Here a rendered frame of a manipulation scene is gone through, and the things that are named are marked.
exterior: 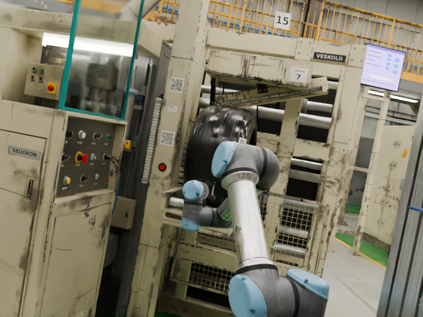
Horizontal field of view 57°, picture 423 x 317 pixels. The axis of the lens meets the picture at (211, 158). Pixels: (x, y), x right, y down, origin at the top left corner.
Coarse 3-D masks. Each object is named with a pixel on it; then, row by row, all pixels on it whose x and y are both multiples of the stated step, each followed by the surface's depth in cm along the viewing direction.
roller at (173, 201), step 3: (171, 198) 203; (174, 198) 203; (177, 198) 203; (171, 201) 202; (174, 201) 202; (177, 201) 202; (180, 201) 202; (183, 201) 202; (171, 204) 203; (174, 204) 202; (177, 204) 202; (180, 204) 201; (207, 204) 200; (180, 207) 202; (207, 207) 199; (210, 207) 198; (213, 207) 198; (216, 207) 199
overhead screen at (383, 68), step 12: (372, 48) 521; (384, 48) 524; (372, 60) 522; (384, 60) 525; (396, 60) 528; (372, 72) 524; (384, 72) 526; (396, 72) 529; (360, 84) 526; (372, 84) 525; (384, 84) 528; (396, 84) 531
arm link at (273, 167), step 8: (272, 152) 124; (272, 160) 122; (272, 168) 122; (264, 176) 122; (272, 176) 123; (256, 184) 129; (264, 184) 127; (272, 184) 129; (224, 208) 147; (216, 216) 152; (224, 216) 149; (216, 224) 153; (224, 224) 153
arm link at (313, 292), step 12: (288, 276) 104; (300, 276) 101; (312, 276) 106; (300, 288) 100; (312, 288) 99; (324, 288) 100; (300, 300) 98; (312, 300) 99; (324, 300) 101; (300, 312) 98; (312, 312) 99; (324, 312) 102
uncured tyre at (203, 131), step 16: (208, 112) 196; (224, 112) 197; (240, 112) 197; (192, 128) 195; (208, 128) 189; (224, 128) 188; (240, 128) 188; (256, 128) 212; (192, 144) 189; (208, 144) 186; (192, 160) 188; (208, 160) 186; (192, 176) 190; (208, 176) 187; (224, 192) 189
